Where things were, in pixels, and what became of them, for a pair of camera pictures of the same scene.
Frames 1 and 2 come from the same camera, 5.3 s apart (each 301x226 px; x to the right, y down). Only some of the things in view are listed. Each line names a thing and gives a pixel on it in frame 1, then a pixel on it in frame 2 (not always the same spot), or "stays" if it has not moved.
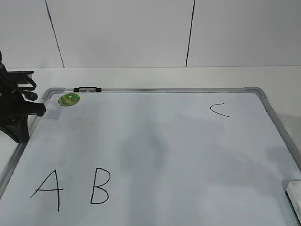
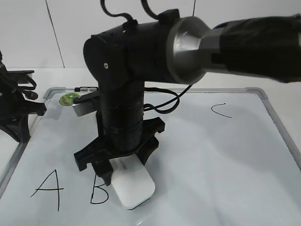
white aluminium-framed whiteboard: (163, 156) stays
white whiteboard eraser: (294, 192) → (132, 181)
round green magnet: (68, 100) stays
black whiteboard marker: (87, 89) stays
